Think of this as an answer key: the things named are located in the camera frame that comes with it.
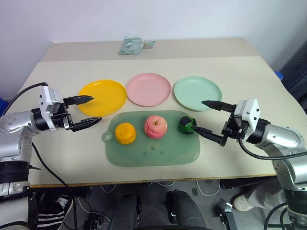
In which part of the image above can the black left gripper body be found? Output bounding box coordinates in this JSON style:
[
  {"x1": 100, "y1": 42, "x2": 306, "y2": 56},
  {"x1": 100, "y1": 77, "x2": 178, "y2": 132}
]
[{"x1": 51, "y1": 102, "x2": 74, "y2": 131}]

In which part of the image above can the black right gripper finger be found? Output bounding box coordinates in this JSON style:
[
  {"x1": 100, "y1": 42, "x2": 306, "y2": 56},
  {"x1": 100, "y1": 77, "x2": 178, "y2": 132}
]
[
  {"x1": 193, "y1": 126, "x2": 229, "y2": 147},
  {"x1": 201, "y1": 100, "x2": 237, "y2": 113}
]

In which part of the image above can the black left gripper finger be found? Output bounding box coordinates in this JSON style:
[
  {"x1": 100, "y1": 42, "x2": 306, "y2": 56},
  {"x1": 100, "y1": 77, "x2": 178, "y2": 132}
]
[
  {"x1": 63, "y1": 95, "x2": 94, "y2": 106},
  {"x1": 71, "y1": 116, "x2": 103, "y2": 133}
]

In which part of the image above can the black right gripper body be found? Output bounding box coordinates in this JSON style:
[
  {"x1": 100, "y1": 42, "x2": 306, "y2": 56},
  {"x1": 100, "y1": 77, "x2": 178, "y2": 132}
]
[{"x1": 220, "y1": 109, "x2": 249, "y2": 142}]

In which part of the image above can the green pepper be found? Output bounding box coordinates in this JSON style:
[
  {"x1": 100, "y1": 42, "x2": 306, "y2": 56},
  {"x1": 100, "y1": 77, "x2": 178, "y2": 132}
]
[{"x1": 178, "y1": 116, "x2": 197, "y2": 135}]

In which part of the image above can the light green plate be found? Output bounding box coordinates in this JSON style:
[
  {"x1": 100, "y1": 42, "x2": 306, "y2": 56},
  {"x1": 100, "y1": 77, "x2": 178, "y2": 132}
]
[{"x1": 174, "y1": 76, "x2": 223, "y2": 112}]

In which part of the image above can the yellow plate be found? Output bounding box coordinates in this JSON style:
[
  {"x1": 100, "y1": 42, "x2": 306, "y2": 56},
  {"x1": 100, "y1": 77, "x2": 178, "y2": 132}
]
[{"x1": 78, "y1": 79, "x2": 127, "y2": 117}]

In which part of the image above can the orange fruit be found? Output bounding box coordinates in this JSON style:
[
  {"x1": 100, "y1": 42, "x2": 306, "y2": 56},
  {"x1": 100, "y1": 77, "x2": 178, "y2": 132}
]
[{"x1": 115, "y1": 122, "x2": 138, "y2": 145}]

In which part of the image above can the pink plate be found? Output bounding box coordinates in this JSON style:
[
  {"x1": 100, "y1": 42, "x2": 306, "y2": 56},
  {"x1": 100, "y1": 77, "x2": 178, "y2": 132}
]
[{"x1": 126, "y1": 73, "x2": 172, "y2": 107}]

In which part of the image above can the red apple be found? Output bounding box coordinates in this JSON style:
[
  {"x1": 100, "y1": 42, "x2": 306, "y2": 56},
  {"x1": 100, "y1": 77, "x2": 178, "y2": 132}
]
[{"x1": 143, "y1": 115, "x2": 168, "y2": 139}]

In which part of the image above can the translucent green cutting board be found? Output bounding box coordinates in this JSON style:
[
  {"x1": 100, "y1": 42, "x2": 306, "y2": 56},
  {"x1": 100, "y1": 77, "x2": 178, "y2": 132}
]
[{"x1": 102, "y1": 110, "x2": 201, "y2": 167}]

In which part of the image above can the blue bin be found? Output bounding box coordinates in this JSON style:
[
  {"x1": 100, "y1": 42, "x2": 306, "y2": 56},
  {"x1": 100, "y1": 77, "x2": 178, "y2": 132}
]
[{"x1": 0, "y1": 97, "x2": 9, "y2": 116}]

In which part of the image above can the grey trouser leg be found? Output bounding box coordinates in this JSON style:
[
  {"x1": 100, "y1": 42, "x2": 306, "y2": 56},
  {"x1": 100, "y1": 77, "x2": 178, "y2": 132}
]
[{"x1": 244, "y1": 177, "x2": 286, "y2": 209}]

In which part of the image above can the pale green tissue pack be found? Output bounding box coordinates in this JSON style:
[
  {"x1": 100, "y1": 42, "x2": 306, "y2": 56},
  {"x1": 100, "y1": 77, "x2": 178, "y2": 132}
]
[{"x1": 118, "y1": 32, "x2": 144, "y2": 56}]

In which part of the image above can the dark rounded shape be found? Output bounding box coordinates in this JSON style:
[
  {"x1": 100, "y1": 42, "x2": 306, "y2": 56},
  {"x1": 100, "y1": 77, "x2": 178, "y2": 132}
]
[
  {"x1": 111, "y1": 193, "x2": 141, "y2": 230},
  {"x1": 166, "y1": 190, "x2": 207, "y2": 230}
]

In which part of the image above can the black ribbed case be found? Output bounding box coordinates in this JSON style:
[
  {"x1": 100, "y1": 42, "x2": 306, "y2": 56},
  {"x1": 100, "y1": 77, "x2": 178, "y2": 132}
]
[{"x1": 279, "y1": 42, "x2": 307, "y2": 101}]

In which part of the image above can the black metal stand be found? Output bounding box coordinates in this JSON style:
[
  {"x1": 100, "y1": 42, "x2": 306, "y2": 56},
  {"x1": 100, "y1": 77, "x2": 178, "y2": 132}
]
[{"x1": 214, "y1": 202, "x2": 243, "y2": 230}]

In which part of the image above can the black shoe with white stripes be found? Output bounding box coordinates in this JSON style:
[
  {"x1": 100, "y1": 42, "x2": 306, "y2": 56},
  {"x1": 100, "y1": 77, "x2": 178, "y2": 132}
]
[{"x1": 38, "y1": 194, "x2": 72, "y2": 230}]

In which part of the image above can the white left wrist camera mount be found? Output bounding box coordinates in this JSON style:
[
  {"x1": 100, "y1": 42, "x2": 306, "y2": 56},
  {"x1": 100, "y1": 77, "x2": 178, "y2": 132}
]
[{"x1": 38, "y1": 85, "x2": 61, "y2": 131}]

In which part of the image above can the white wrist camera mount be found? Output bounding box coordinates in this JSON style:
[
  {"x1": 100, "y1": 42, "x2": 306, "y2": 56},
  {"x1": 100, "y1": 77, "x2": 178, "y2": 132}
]
[
  {"x1": 38, "y1": 85, "x2": 61, "y2": 131},
  {"x1": 234, "y1": 97, "x2": 261, "y2": 139}
]

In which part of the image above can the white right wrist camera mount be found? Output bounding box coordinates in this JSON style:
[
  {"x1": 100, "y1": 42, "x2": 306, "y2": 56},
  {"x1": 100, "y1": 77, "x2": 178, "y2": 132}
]
[{"x1": 234, "y1": 97, "x2": 261, "y2": 139}]

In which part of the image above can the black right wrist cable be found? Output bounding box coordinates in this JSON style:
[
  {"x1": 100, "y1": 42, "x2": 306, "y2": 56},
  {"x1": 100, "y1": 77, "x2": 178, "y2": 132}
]
[{"x1": 238, "y1": 138, "x2": 307, "y2": 160}]

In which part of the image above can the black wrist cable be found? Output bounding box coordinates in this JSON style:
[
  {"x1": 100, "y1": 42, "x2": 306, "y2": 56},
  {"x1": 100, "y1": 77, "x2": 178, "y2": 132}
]
[
  {"x1": 1, "y1": 82, "x2": 48, "y2": 117},
  {"x1": 238, "y1": 138, "x2": 307, "y2": 160}
]

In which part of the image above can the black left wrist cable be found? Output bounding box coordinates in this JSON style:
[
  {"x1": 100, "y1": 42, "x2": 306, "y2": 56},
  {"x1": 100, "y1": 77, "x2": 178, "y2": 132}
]
[{"x1": 1, "y1": 82, "x2": 48, "y2": 117}]

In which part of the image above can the long black body cable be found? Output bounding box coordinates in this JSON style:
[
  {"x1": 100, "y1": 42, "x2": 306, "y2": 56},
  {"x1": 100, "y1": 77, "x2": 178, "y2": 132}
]
[{"x1": 31, "y1": 142, "x2": 79, "y2": 230}]

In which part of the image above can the white floor cable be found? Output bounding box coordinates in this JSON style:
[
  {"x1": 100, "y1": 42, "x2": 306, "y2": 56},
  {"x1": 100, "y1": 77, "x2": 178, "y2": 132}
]
[{"x1": 196, "y1": 179, "x2": 222, "y2": 197}]

